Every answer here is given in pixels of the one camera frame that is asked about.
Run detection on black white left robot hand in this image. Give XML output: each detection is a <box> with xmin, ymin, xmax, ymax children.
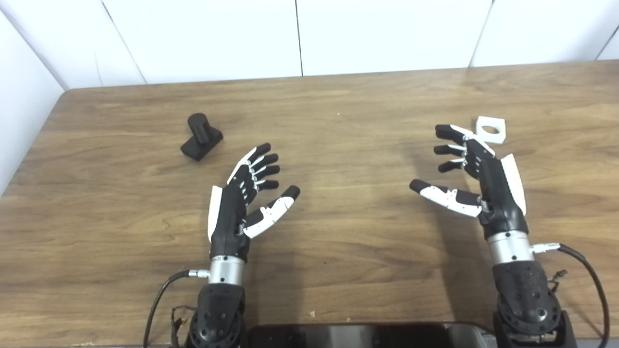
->
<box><xmin>207</xmin><ymin>143</ymin><xmax>301</xmax><ymax>261</ymax></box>

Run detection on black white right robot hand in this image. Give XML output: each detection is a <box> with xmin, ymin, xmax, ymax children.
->
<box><xmin>410</xmin><ymin>124</ymin><xmax>529</xmax><ymax>240</ymax></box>

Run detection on white square piece with hole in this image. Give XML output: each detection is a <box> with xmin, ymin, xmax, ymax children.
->
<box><xmin>475</xmin><ymin>116</ymin><xmax>506</xmax><ymax>144</ymax></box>

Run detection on black peg with square base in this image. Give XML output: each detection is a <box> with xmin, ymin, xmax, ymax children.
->
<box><xmin>180</xmin><ymin>113</ymin><xmax>224</xmax><ymax>162</ymax></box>

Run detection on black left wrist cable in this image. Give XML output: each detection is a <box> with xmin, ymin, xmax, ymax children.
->
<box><xmin>144</xmin><ymin>270</ymin><xmax>209</xmax><ymax>348</ymax></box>

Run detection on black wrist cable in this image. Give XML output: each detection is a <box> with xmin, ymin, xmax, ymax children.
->
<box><xmin>531</xmin><ymin>243</ymin><xmax>611</xmax><ymax>339</ymax></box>
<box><xmin>144</xmin><ymin>270</ymin><xmax>209</xmax><ymax>348</ymax></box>

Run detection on thin left arm wires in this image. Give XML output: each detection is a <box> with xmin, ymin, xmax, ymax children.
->
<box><xmin>170</xmin><ymin>305</ymin><xmax>196</xmax><ymax>341</ymax></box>

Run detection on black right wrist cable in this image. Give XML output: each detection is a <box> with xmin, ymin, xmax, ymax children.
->
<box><xmin>531</xmin><ymin>243</ymin><xmax>611</xmax><ymax>339</ymax></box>

